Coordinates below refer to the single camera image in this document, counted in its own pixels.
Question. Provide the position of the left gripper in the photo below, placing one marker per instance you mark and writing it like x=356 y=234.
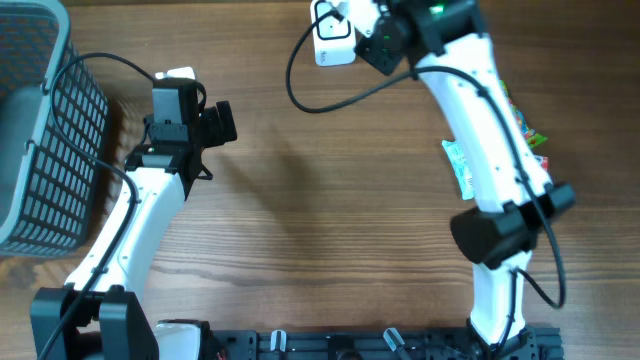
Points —
x=219 y=134

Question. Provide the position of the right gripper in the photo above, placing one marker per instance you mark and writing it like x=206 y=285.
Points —
x=384 y=62

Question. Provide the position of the light blue white packet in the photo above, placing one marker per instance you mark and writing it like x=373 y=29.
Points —
x=461 y=170

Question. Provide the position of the green candy bag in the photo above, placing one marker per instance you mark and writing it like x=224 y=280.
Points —
x=532 y=137

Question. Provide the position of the small orange white packet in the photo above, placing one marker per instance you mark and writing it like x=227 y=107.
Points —
x=542 y=161

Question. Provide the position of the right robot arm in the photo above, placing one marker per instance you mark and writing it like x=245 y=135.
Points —
x=449 y=49

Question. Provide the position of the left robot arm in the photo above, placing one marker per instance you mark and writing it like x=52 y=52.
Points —
x=97 y=314

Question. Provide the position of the white barcode scanner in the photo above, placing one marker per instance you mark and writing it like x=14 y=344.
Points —
x=334 y=42

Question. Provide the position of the grey plastic shopping basket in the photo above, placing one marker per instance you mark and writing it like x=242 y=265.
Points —
x=53 y=115

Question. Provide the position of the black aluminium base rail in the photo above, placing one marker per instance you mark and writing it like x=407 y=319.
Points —
x=531 y=343

